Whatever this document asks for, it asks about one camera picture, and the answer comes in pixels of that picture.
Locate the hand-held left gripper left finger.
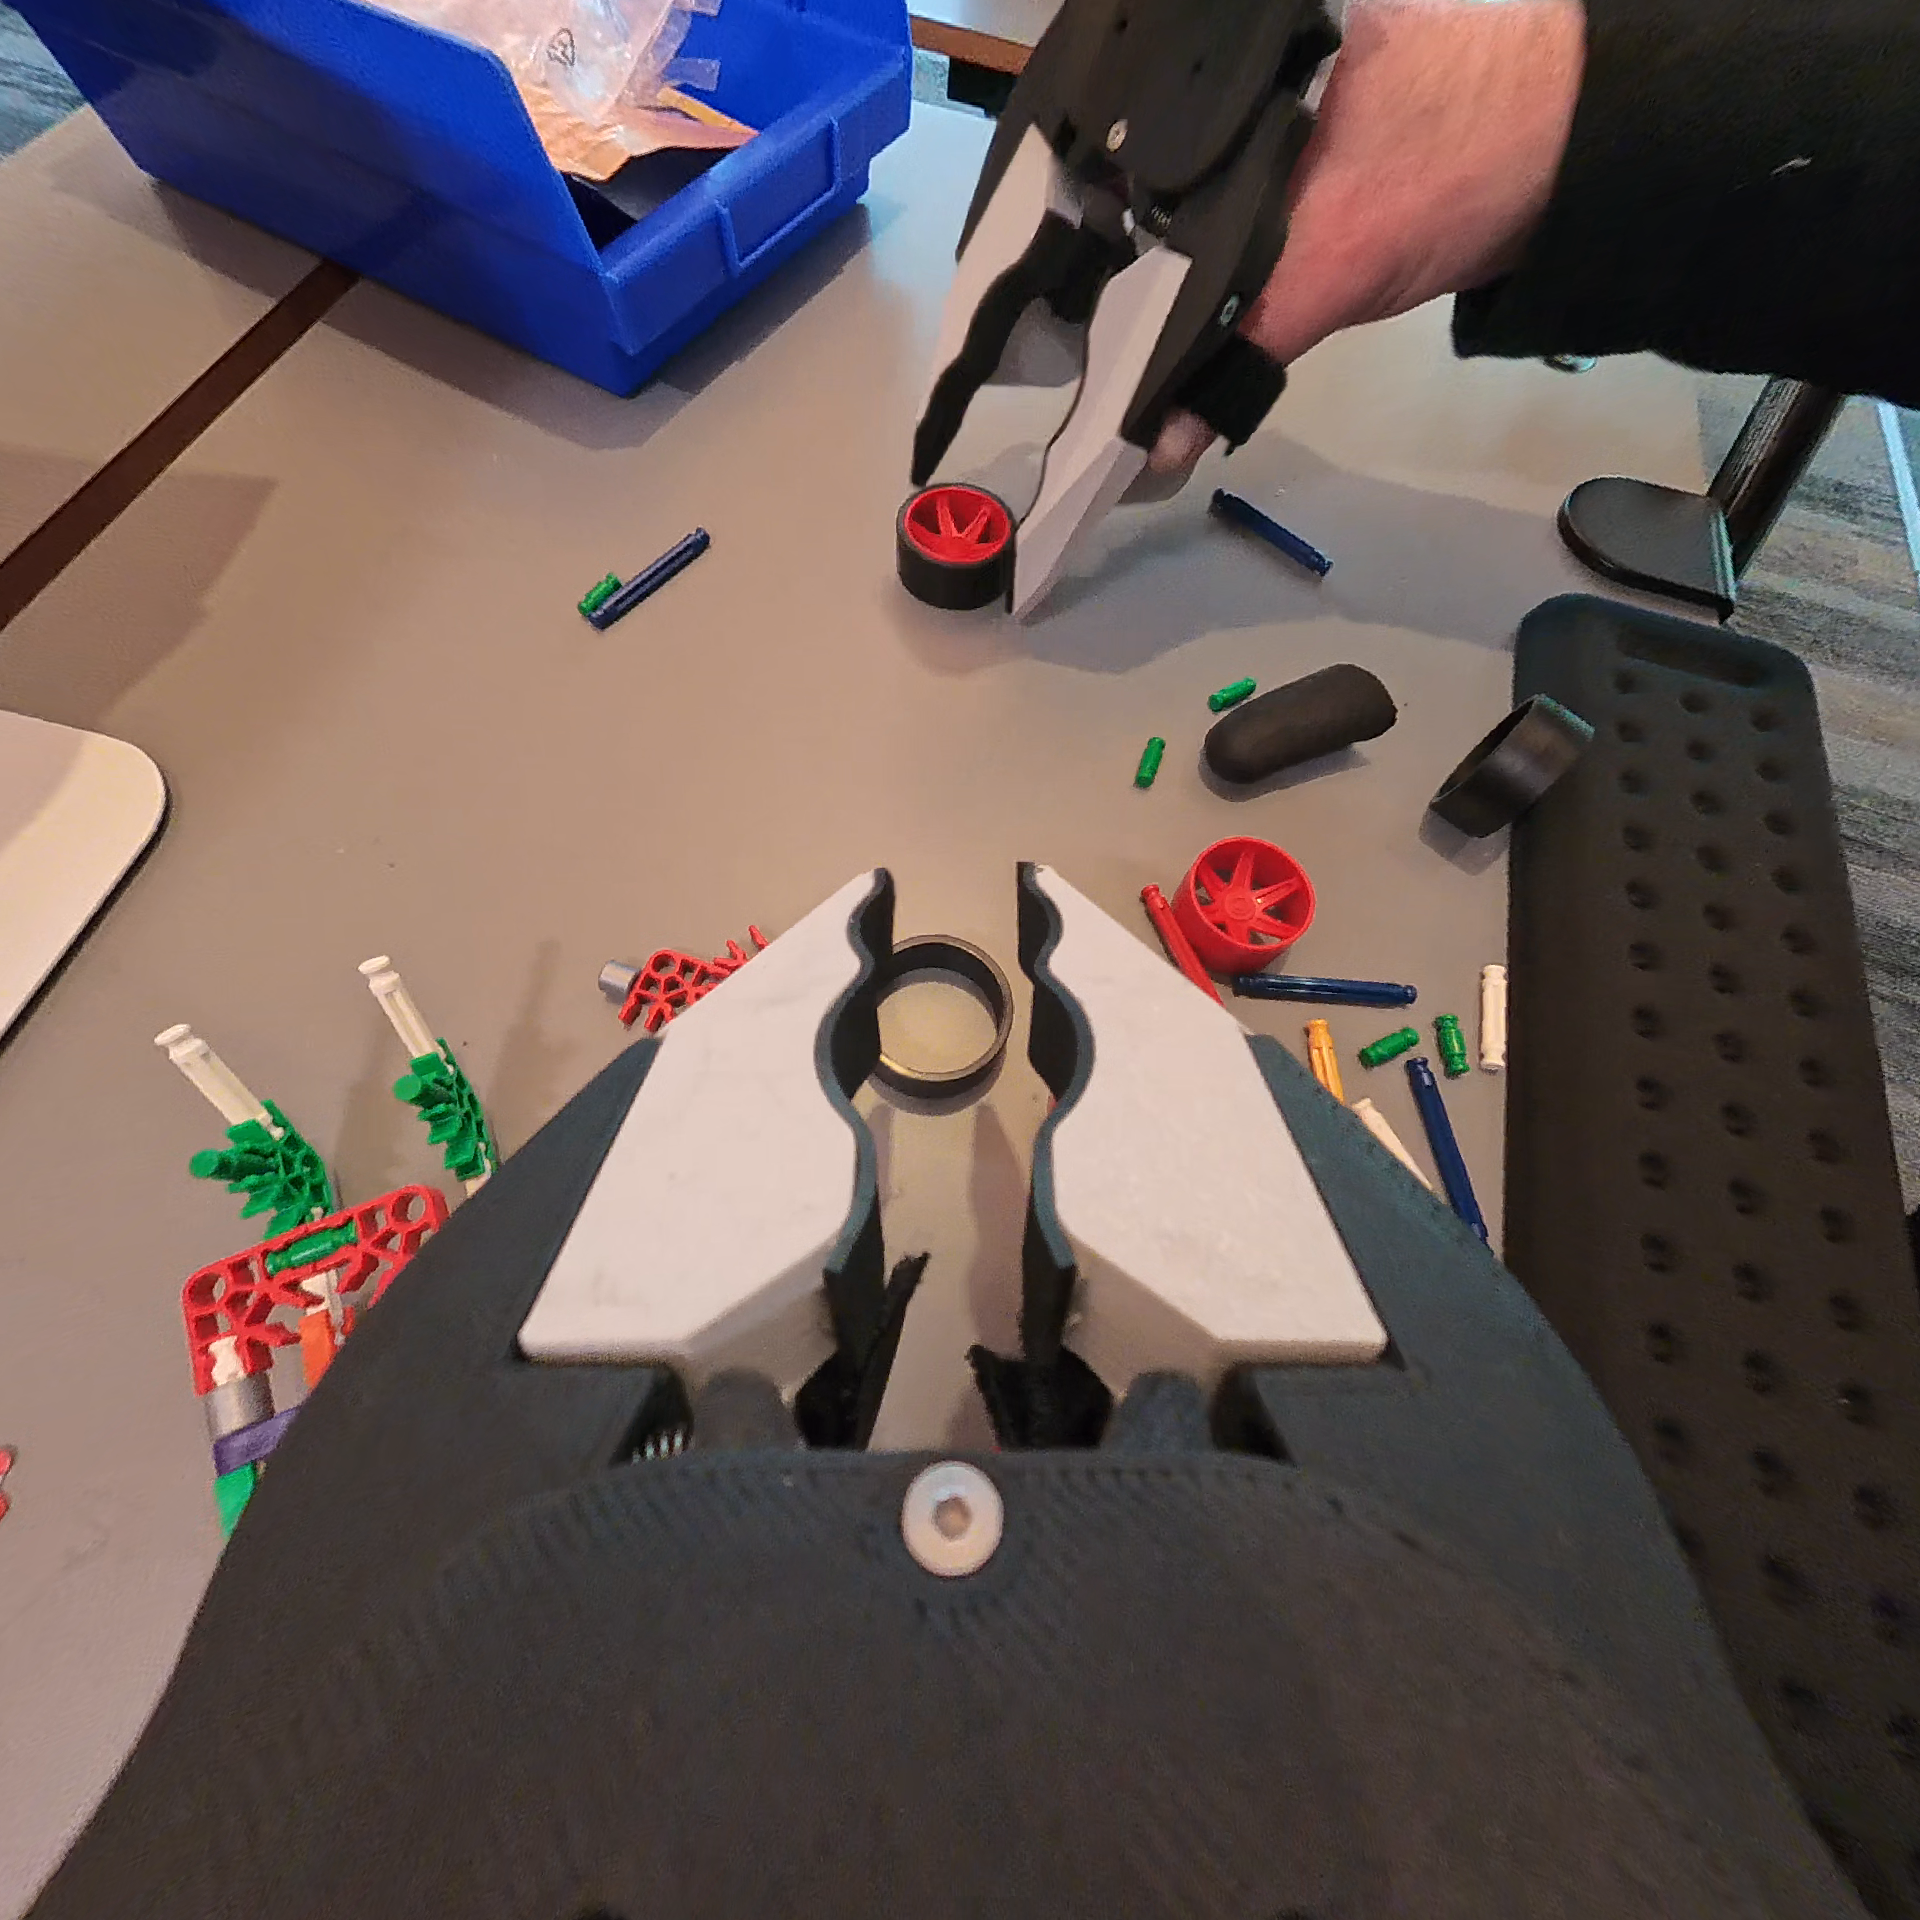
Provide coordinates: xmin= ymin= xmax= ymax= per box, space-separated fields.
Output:
xmin=515 ymin=866 xmax=930 ymax=1450

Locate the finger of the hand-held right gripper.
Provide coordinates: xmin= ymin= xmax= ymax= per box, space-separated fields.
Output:
xmin=909 ymin=111 xmax=1137 ymax=486
xmin=1007 ymin=235 xmax=1198 ymax=620

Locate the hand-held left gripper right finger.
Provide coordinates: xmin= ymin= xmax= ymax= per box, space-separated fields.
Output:
xmin=971 ymin=862 xmax=1391 ymax=1450

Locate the red toy wheel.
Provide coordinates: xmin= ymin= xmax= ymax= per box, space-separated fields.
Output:
xmin=911 ymin=486 xmax=1019 ymax=563
xmin=1169 ymin=833 xmax=1319 ymax=973

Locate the red wheel with black tyre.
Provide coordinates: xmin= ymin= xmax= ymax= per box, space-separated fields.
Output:
xmin=893 ymin=481 xmax=1025 ymax=612

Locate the multicoloured toy frame assembly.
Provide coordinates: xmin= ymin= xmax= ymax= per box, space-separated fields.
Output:
xmin=154 ymin=952 xmax=497 ymax=1539

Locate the person's right forearm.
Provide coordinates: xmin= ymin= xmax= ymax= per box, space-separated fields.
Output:
xmin=1451 ymin=0 xmax=1920 ymax=407

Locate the person's right hand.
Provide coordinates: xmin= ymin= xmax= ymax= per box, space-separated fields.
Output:
xmin=1154 ymin=0 xmax=1592 ymax=474

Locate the long red rod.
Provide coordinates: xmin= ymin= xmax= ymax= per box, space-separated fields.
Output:
xmin=1139 ymin=884 xmax=1224 ymax=1008

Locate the black foam cylinder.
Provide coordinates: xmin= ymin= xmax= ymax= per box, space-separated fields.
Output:
xmin=1202 ymin=661 xmax=1399 ymax=786

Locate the clear plastic bag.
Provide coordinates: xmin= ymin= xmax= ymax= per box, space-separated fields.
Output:
xmin=382 ymin=0 xmax=760 ymax=168

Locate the black perforated foam strip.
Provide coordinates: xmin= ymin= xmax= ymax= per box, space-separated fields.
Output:
xmin=1504 ymin=592 xmax=1920 ymax=1891

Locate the thick blue rod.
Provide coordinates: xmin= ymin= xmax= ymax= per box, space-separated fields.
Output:
xmin=588 ymin=527 xmax=711 ymax=632

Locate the blue plastic bin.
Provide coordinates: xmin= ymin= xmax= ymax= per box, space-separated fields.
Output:
xmin=6 ymin=0 xmax=918 ymax=400

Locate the white tray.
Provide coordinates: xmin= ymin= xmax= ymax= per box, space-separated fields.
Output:
xmin=0 ymin=711 xmax=170 ymax=1037

